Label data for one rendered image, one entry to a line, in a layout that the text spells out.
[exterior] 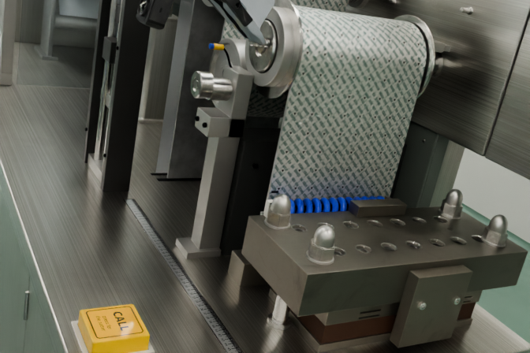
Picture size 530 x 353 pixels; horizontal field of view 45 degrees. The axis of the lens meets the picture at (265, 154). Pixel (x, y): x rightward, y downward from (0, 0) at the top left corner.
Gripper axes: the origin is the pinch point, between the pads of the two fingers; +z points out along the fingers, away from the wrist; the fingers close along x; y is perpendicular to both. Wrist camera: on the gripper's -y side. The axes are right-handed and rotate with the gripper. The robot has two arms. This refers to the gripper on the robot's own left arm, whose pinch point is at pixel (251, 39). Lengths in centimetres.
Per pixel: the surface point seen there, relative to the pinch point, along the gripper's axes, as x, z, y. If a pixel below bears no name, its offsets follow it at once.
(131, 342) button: -17.6, 8.2, -38.1
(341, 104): -4.4, 15.8, 3.5
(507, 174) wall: 156, 264, 104
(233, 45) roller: 12.1, 4.9, -0.3
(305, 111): -4.4, 12.1, -1.3
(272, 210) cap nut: -11.3, 14.9, -14.9
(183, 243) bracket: 5.8, 20.6, -28.4
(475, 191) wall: 174, 277, 90
